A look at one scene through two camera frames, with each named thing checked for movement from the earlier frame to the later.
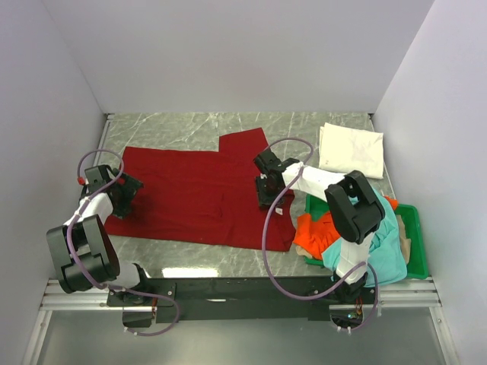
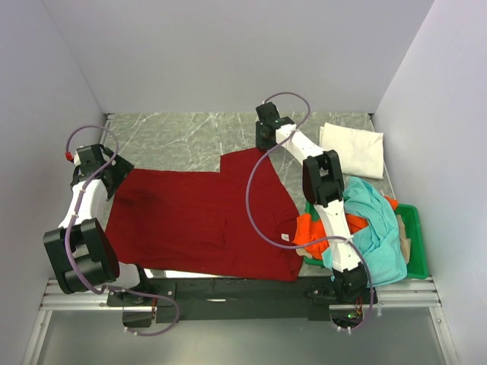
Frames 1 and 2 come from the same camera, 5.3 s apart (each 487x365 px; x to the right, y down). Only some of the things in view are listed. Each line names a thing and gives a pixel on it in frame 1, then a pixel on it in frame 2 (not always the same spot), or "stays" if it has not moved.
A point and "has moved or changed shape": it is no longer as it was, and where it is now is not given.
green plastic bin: (418, 264) stays
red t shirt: (205, 197) has moved or changed shape
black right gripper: (262, 198) → (259, 142)
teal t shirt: (386, 261) stays
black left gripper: (130, 187) → (121, 169)
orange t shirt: (313, 236) stays
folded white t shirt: (344, 150) stays
